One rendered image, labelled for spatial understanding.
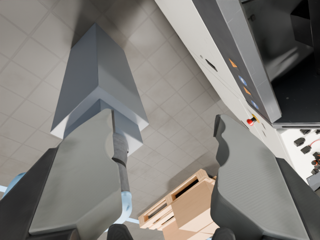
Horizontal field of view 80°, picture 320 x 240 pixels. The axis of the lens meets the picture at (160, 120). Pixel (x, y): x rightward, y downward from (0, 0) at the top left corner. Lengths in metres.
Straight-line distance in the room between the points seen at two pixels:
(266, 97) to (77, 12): 1.11
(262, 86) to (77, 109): 0.56
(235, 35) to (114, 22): 0.99
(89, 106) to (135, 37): 0.85
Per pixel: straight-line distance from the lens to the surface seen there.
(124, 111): 0.67
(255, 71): 0.58
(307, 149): 0.98
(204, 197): 2.55
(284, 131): 0.80
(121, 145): 0.58
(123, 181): 0.51
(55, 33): 1.41
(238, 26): 0.49
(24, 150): 2.00
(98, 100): 0.63
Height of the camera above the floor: 1.34
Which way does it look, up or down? 48 degrees down
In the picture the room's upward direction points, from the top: 157 degrees clockwise
